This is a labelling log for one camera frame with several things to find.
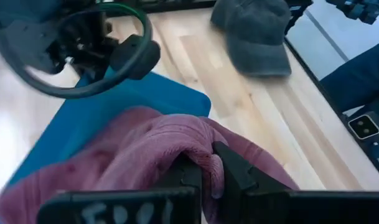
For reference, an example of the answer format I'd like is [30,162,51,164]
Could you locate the dark grey baseball cap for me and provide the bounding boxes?
[210,0,293,78]

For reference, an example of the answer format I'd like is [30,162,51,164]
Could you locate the maroon baseball cap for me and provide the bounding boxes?
[0,105,299,224]

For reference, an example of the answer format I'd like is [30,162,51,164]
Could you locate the person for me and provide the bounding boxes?
[319,37,379,113]

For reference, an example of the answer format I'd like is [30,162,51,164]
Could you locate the blue plastic tray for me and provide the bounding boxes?
[7,67,213,188]

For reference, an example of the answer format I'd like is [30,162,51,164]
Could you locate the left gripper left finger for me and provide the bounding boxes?
[35,154,203,224]

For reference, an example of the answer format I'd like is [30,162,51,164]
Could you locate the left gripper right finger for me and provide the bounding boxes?
[212,141,379,224]

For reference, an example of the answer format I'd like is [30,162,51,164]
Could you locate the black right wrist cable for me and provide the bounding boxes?
[0,2,154,100]

